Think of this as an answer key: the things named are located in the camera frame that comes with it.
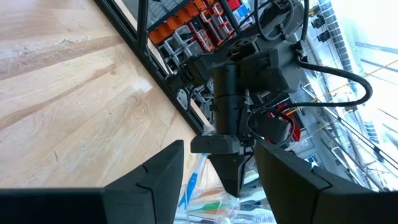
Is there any black aluminium table frame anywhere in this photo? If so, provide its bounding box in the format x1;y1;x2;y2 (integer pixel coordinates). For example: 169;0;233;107
93;0;206;135

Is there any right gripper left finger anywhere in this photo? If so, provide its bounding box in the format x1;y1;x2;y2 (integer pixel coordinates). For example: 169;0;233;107
0;139;185;224

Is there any black left camera cable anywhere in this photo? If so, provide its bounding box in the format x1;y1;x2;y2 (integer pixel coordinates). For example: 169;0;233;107
248;40;374;110

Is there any orange toothbrush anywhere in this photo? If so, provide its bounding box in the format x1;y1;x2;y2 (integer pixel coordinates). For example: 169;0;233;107
198;187;225;200

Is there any blue toothbrush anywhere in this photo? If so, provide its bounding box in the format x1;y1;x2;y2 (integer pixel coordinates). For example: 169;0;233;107
178;153;208;213

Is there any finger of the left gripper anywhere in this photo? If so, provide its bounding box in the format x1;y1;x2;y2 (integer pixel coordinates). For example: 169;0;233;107
207;154;242;198
238;154;249;196

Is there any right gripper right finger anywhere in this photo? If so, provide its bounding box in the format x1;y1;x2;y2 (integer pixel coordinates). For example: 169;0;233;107
254;139;398;224

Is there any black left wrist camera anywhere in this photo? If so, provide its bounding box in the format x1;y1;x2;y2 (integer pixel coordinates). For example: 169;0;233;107
248;111;295;146

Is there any green toothbrush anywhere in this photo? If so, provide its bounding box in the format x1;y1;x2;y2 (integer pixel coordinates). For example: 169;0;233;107
192;201;225;213

